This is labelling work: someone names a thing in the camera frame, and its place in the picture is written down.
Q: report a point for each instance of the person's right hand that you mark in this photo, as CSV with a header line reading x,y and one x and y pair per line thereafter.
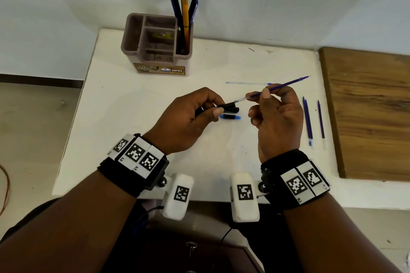
x,y
282,125

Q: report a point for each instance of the person's left hand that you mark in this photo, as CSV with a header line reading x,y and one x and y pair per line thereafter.
x,y
179,122

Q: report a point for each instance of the person's right thumb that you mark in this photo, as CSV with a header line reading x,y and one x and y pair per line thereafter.
x,y
267,96

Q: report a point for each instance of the person's left thumb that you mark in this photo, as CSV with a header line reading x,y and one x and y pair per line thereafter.
x,y
213,113

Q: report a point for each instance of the black pen barrel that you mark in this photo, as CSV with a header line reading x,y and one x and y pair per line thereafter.
x,y
231,109

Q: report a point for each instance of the person's left forearm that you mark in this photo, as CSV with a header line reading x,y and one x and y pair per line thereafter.
x,y
73,228

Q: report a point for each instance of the person's right forearm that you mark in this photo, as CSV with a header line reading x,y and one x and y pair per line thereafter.
x,y
330,237

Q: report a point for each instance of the blue pen cap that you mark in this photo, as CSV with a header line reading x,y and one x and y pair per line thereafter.
x,y
231,117

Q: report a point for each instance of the clear empty pen refill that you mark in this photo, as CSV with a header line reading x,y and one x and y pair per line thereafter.
x,y
246,83

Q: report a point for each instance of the thin blue pen refill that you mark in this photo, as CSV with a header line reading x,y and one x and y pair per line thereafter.
x,y
321,124

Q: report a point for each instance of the brown plastic pen holder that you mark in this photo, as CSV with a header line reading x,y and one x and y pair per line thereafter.
x,y
160,66

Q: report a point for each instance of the small yellow item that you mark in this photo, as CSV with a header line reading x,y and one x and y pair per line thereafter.
x,y
164,36

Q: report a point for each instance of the yellow pen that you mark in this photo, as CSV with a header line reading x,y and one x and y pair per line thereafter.
x,y
185,16

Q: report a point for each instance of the wooden board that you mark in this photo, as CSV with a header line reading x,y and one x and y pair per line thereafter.
x,y
368,112

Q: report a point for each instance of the dark blue pen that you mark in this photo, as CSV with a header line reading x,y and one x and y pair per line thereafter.
x,y
193,9
176,7

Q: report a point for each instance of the brown wooden drawer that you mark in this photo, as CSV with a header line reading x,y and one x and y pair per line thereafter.
x,y
192,234

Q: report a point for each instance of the metal drawer key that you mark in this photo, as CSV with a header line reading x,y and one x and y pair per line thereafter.
x,y
191,247

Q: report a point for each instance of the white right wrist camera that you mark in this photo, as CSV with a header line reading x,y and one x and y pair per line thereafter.
x,y
245,197

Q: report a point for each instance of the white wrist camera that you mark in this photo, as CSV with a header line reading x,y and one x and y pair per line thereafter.
x,y
245,197
178,197

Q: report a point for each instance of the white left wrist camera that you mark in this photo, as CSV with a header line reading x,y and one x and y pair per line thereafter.
x,y
178,197

